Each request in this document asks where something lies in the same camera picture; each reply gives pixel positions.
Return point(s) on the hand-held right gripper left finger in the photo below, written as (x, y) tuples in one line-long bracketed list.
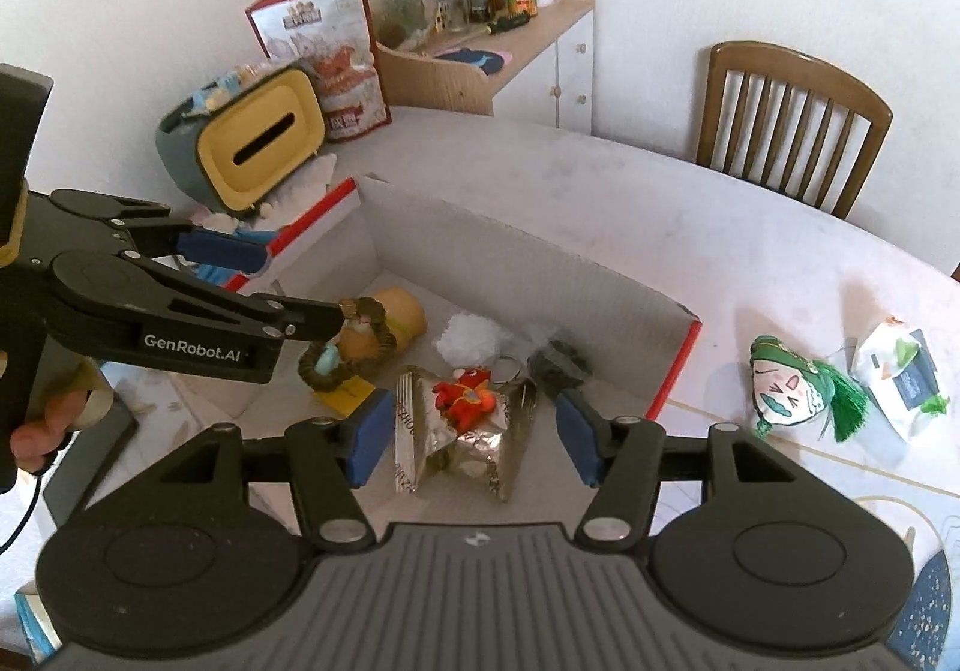
[(369, 438)]

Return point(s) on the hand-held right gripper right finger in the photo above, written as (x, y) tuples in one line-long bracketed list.
[(579, 438)]

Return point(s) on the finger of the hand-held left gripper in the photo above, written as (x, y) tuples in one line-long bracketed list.
[(187, 334), (225, 251)]

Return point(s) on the yellow cardboard box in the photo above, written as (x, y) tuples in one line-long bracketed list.
[(352, 395)]

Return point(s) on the black item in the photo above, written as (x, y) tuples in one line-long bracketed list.
[(559, 367)]

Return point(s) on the mint green figure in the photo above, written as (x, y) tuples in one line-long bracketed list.
[(326, 358)]

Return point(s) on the crinkled shiny plastic packet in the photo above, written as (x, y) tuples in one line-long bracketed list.
[(480, 457)]

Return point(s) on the white plush toy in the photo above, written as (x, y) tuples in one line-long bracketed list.
[(466, 337)]

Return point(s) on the red cardboard box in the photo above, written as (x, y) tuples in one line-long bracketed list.
[(487, 251)]

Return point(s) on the person's left hand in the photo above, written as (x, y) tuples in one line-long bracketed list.
[(52, 427)]

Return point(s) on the white crumpled tissue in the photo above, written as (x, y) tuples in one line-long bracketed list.
[(304, 187)]

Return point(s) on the yellow and grey tissue box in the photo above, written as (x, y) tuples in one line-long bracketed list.
[(255, 131)]

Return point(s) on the grey flat board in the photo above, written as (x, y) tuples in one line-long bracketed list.
[(94, 461)]

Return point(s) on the green plush face doll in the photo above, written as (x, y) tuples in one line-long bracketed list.
[(787, 390)]

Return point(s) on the red and white snack bag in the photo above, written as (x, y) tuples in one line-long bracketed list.
[(337, 56)]

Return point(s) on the wooden desk organizer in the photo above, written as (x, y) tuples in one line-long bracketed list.
[(442, 86)]

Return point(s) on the dark blue mat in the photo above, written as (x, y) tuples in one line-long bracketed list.
[(472, 61)]

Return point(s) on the white and green plastic packet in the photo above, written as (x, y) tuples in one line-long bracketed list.
[(900, 379)]

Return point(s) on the blue book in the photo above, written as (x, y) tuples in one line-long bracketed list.
[(37, 630)]

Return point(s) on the dark glass jar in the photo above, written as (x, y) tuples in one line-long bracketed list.
[(478, 2)]

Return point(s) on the white sideboard with wooden top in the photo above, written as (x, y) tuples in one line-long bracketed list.
[(555, 64)]

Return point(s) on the brown wooden chair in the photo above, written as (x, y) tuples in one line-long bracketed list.
[(795, 116)]

